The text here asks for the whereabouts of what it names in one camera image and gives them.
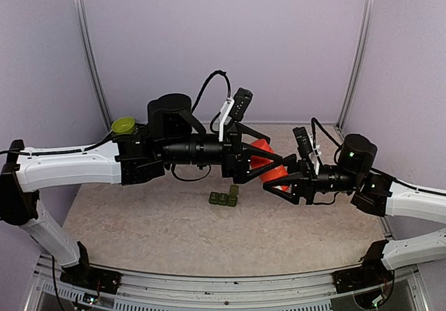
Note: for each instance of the lime green bowl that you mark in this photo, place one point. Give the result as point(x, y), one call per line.
point(123, 126)

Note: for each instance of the aluminium frame post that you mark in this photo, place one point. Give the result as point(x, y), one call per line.
point(360, 51)
point(91, 63)

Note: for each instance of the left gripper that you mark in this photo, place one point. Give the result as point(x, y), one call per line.
point(237, 167)

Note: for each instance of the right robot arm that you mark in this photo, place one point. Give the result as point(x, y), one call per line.
point(373, 192)

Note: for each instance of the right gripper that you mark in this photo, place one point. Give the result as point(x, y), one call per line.
point(305, 181)

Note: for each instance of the front aluminium rail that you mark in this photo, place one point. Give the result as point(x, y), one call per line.
point(138, 290)

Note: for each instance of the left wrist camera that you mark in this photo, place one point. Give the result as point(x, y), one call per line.
point(233, 109)

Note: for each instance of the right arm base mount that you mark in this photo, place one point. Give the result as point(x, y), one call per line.
point(360, 277)

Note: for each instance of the black square tray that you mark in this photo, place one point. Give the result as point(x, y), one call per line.
point(140, 131)

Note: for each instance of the green pill organizer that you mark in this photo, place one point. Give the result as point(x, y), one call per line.
point(229, 198)

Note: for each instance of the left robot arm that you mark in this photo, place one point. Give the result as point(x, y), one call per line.
point(172, 136)

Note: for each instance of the left aluminium frame post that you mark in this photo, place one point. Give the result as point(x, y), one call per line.
point(91, 63)

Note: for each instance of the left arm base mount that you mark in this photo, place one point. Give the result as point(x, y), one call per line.
point(95, 279)

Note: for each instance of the right aluminium frame post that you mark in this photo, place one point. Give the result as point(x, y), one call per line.
point(360, 51)

